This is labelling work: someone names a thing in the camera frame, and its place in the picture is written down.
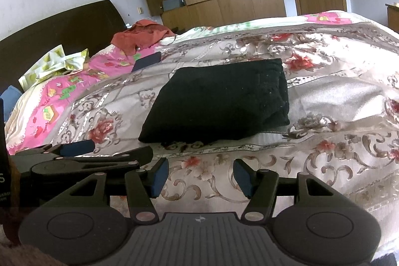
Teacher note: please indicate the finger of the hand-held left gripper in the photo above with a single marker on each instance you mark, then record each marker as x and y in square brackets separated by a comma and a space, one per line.
[134, 155]
[78, 148]

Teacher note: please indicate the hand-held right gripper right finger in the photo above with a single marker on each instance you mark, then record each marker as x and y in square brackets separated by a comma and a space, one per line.
[244, 178]

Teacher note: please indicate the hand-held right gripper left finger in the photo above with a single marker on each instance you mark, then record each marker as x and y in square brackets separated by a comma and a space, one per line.
[159, 178]

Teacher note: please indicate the black pants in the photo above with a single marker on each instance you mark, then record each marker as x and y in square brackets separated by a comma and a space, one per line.
[218, 97]

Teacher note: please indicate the person's left forearm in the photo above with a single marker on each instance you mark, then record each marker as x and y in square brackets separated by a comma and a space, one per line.
[14, 222]

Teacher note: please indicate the pink printed quilt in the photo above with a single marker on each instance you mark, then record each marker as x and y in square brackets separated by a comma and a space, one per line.
[56, 91]

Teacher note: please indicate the blue cloth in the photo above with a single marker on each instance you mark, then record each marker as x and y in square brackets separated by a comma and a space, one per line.
[9, 97]

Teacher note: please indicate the green yellow patterned bag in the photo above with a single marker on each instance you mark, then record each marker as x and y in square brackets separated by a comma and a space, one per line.
[56, 62]

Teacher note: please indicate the person's brown fuzzy clothing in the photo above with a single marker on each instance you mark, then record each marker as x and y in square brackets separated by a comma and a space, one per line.
[28, 256]

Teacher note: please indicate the dark phone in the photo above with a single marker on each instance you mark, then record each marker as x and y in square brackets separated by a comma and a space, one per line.
[146, 62]

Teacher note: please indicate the red cloth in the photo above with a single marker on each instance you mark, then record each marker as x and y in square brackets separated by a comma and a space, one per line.
[140, 35]

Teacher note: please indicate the dark wooden headboard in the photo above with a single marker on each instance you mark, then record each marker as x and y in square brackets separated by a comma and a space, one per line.
[62, 26]

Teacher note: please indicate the beige floral bedspread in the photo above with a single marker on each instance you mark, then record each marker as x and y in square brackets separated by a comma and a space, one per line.
[343, 91]

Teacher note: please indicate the grey storage box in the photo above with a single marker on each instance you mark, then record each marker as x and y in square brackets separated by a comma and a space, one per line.
[172, 4]

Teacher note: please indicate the wooden desk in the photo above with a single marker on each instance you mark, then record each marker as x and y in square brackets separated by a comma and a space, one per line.
[393, 16]

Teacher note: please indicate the wall socket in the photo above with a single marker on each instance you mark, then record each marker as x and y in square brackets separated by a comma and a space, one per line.
[140, 10]

